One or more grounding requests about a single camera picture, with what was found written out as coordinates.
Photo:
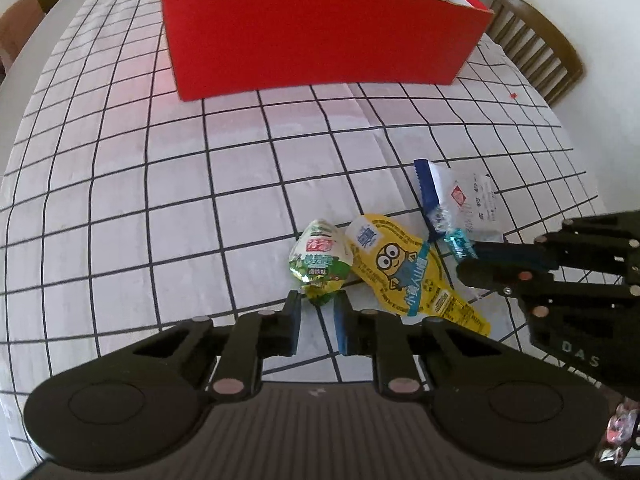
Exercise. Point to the red cardboard box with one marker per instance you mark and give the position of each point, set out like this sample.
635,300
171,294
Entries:
320,40

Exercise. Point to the blue white snack packet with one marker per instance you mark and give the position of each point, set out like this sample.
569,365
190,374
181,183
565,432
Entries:
462,197

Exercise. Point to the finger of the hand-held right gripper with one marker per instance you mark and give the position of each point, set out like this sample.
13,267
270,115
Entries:
492,275
520,255

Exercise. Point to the small green white snack packet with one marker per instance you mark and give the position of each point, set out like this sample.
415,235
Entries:
320,262

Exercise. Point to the yellow cartoon snack packet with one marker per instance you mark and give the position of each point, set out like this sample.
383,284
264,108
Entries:
405,272

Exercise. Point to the slatted wooden chair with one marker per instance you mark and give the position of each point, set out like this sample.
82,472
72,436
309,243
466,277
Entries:
542,45

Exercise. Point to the teal clear candy wrapper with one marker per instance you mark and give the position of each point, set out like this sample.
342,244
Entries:
457,242

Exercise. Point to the white checked tablecloth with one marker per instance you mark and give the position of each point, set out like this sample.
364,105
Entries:
150,185

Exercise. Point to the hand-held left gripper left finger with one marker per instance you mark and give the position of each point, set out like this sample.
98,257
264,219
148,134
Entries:
294,325

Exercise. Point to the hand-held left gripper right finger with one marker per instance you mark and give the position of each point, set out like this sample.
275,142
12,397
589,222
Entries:
341,322

